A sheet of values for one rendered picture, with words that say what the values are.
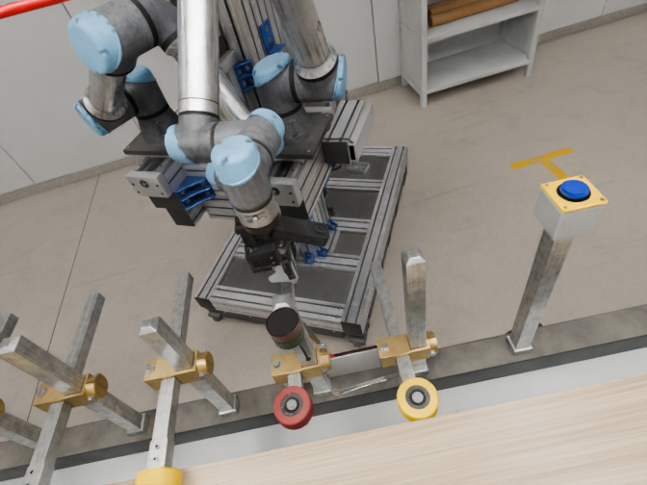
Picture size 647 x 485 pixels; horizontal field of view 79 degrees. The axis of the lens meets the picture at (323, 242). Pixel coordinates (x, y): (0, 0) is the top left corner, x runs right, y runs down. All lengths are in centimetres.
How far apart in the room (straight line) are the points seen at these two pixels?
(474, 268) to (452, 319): 32
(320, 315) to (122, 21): 126
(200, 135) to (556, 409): 81
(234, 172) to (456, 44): 329
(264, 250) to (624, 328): 91
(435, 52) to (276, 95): 268
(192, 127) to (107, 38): 31
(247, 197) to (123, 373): 177
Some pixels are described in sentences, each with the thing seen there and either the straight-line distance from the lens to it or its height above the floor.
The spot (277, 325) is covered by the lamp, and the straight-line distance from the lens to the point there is 71.
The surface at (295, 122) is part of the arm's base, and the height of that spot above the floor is 110.
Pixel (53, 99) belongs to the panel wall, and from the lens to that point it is 364.
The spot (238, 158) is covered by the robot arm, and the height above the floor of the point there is 137.
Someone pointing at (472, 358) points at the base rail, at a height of 70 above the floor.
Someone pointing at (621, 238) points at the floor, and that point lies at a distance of 247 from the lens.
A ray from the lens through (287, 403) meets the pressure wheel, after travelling 88.
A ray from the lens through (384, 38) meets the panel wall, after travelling 353.
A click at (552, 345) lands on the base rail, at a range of 117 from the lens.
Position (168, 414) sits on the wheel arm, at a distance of 91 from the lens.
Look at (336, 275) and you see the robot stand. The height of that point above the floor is 21.
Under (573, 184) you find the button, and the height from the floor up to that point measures 123.
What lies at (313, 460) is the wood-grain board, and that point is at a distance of 84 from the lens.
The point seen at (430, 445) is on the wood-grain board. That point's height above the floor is 90.
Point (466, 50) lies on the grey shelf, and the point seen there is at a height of 14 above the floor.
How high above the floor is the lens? 170
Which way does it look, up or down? 47 degrees down
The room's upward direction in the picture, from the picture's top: 16 degrees counter-clockwise
